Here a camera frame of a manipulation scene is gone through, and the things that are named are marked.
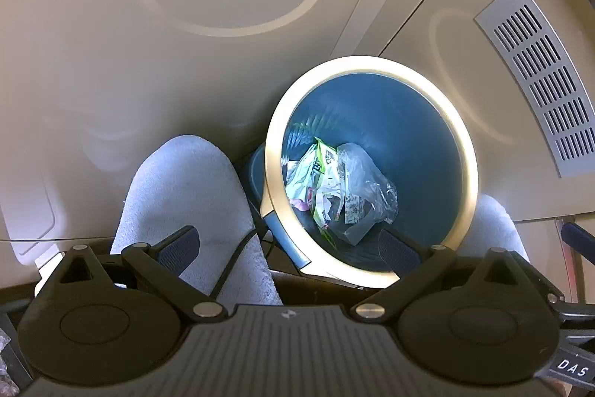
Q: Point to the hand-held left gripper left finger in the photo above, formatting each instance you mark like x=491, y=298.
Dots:
x=179, y=241

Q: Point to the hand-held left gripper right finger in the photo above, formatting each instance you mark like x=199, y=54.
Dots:
x=395, y=248

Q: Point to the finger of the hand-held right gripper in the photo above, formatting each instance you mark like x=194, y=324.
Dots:
x=548, y=290
x=581, y=235

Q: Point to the white printed wrapper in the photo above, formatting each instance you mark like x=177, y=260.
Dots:
x=355, y=206

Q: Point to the clear plastic bag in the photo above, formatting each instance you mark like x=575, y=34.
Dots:
x=367, y=178

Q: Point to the green and white wrapper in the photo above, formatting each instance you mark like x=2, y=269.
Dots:
x=316, y=173

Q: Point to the blue bin with cream rim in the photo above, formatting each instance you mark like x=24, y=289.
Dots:
x=418, y=136

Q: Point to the light blue towel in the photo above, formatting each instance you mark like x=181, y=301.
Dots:
x=176, y=192

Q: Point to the person's right foot grey sock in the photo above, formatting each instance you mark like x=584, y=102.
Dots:
x=492, y=225

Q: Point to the grey metal vent grille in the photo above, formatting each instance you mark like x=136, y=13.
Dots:
x=534, y=71

